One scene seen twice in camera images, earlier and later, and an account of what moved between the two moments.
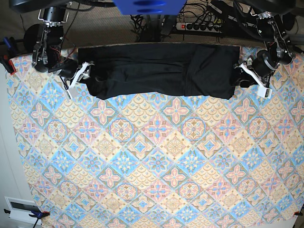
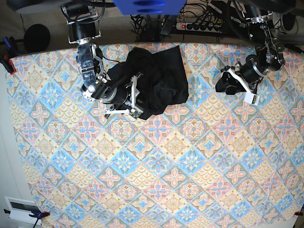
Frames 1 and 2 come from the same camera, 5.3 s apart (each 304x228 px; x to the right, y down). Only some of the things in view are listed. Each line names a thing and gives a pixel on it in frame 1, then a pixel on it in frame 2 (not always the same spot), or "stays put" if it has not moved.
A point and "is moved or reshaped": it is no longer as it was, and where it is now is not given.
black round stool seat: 32,35 stays put
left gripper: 83,72 → 127,95
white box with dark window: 21,209 stays put
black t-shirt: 200,70 is moved or reshaped
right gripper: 247,75 → 227,82
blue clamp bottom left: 38,214 stays put
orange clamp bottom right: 298,213 stays put
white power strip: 211,28 stays put
